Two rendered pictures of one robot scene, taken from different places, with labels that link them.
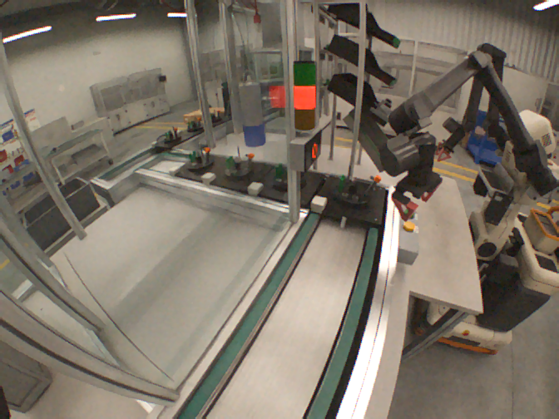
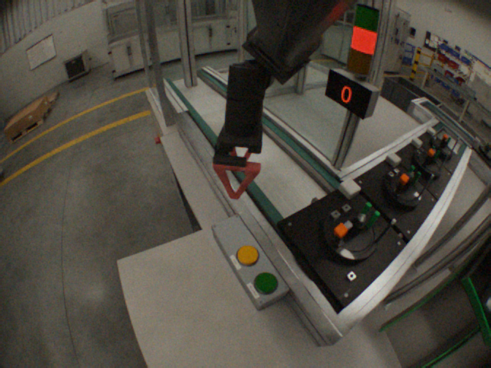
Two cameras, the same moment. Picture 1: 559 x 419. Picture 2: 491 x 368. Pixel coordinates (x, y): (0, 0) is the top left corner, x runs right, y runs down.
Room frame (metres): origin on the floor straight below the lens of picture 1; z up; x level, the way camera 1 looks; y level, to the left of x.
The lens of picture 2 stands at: (0.54, -0.58, 1.39)
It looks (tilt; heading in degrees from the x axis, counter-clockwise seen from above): 48 degrees down; 122
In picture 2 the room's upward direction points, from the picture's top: straight up
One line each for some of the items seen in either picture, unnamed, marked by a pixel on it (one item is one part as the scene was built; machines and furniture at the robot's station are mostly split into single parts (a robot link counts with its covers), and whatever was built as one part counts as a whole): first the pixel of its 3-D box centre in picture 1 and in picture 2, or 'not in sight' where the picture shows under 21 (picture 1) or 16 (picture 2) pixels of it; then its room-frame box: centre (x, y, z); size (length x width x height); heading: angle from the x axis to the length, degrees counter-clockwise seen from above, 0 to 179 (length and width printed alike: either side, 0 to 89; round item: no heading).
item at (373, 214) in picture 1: (351, 198); (348, 237); (0.62, -0.27, 0.96); 0.24 x 0.24 x 0.02; 61
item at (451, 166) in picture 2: not in sight; (443, 142); (0.97, 0.39, 1.01); 0.24 x 0.24 x 0.13; 61
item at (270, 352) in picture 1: (319, 266); (280, 169); (0.37, -0.10, 0.91); 0.84 x 0.28 x 0.10; 151
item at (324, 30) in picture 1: (327, 62); not in sight; (2.40, -0.59, 1.42); 0.30 x 0.09 x 1.13; 151
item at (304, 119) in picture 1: (304, 117); (359, 60); (0.51, -0.07, 1.28); 0.05 x 0.05 x 0.05
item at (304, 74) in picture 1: (304, 74); (367, 19); (0.51, -0.07, 1.38); 0.05 x 0.05 x 0.05
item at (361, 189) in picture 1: (352, 194); (351, 233); (0.62, -0.27, 0.98); 0.14 x 0.14 x 0.02
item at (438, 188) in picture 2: not in sight; (430, 157); (0.86, 0.17, 1.01); 0.24 x 0.24 x 0.13; 61
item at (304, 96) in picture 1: (304, 96); (363, 39); (0.51, -0.07, 1.33); 0.05 x 0.05 x 0.05
